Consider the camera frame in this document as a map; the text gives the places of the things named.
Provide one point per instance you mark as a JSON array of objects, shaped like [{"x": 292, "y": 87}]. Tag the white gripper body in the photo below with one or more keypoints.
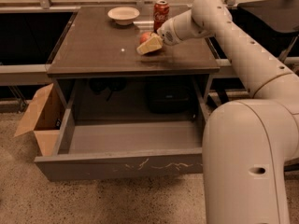
[{"x": 167, "y": 33}]

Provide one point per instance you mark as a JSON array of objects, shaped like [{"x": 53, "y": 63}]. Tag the red apple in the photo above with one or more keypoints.
[{"x": 144, "y": 37}]

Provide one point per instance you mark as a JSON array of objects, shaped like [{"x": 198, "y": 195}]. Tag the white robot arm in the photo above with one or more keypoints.
[{"x": 245, "y": 142}]

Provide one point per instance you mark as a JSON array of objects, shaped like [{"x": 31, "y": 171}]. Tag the black bag under counter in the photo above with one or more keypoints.
[{"x": 168, "y": 95}]

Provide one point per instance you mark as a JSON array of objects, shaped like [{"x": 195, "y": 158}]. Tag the grey cabinet with counter top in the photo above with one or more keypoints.
[{"x": 96, "y": 46}]

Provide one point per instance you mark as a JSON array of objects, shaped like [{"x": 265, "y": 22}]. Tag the black headphones under counter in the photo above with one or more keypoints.
[{"x": 99, "y": 84}]

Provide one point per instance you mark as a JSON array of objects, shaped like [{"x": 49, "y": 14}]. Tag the open grey top drawer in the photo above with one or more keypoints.
[{"x": 115, "y": 136}]

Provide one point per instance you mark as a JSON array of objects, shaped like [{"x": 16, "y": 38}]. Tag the red cola can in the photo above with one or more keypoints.
[{"x": 160, "y": 13}]

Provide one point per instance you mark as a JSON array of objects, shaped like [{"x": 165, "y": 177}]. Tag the white ceramic bowl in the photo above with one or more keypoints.
[{"x": 123, "y": 15}]

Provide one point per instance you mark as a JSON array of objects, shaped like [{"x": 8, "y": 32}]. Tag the black rolling stand table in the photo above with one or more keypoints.
[{"x": 274, "y": 22}]

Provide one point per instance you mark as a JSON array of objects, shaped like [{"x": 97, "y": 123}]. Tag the open cardboard box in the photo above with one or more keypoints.
[{"x": 43, "y": 118}]

